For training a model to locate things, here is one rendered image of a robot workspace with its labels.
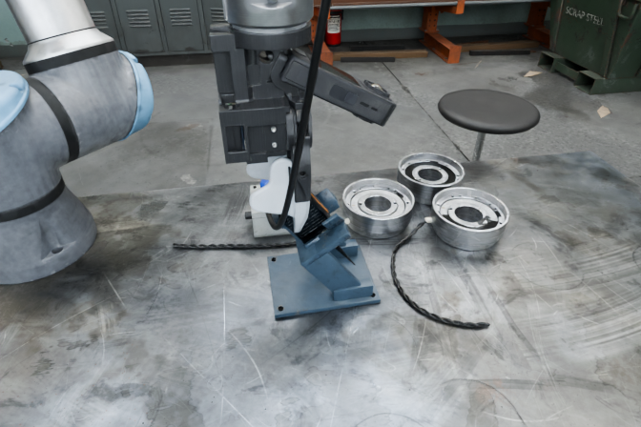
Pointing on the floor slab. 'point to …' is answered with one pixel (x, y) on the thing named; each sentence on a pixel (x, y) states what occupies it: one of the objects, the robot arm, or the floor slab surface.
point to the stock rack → (432, 4)
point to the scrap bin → (595, 30)
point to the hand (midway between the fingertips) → (299, 208)
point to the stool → (487, 113)
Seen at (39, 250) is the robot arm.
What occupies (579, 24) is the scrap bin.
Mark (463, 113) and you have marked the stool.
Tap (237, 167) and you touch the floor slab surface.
